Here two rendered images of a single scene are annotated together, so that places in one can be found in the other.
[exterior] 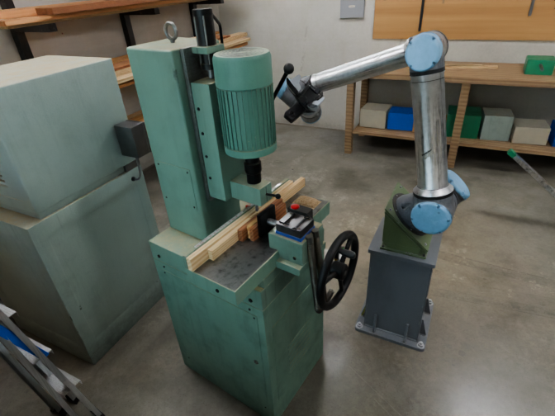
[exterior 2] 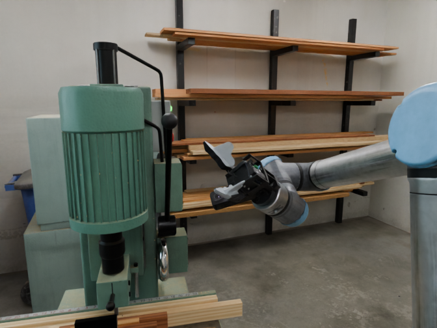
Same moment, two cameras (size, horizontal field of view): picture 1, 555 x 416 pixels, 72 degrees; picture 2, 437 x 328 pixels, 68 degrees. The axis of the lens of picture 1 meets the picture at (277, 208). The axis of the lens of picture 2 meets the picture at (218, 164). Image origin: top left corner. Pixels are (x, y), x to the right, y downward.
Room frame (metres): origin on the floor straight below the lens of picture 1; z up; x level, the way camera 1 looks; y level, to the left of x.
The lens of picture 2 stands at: (0.82, -0.59, 1.47)
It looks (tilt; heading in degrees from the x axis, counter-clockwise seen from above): 11 degrees down; 41
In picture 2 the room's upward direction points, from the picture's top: straight up
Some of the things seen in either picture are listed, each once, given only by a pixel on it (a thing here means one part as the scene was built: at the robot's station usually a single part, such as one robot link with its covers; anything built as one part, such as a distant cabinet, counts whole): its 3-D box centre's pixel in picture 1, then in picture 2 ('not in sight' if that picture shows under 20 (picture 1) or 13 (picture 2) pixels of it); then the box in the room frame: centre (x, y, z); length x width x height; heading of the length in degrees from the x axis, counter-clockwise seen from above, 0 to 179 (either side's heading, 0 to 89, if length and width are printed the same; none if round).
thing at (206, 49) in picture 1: (205, 39); (107, 78); (1.28, 0.19, 1.54); 0.08 x 0.08 x 0.17; 54
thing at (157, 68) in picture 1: (191, 144); (119, 200); (1.37, 0.31, 1.16); 0.22 x 0.22 x 0.72; 54
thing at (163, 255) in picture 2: not in sight; (162, 259); (1.38, 0.11, 1.02); 0.12 x 0.03 x 0.12; 54
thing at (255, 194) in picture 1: (251, 191); (116, 282); (1.22, 0.09, 1.03); 0.14 x 0.07 x 0.09; 54
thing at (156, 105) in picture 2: not in sight; (160, 125); (1.51, 0.25, 1.40); 0.10 x 0.06 x 0.16; 54
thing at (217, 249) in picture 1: (263, 213); (131, 323); (1.23, 0.06, 0.92); 0.59 x 0.02 x 0.04; 144
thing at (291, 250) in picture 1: (296, 238); not in sight; (1.06, -0.06, 0.92); 0.15 x 0.13 x 0.09; 144
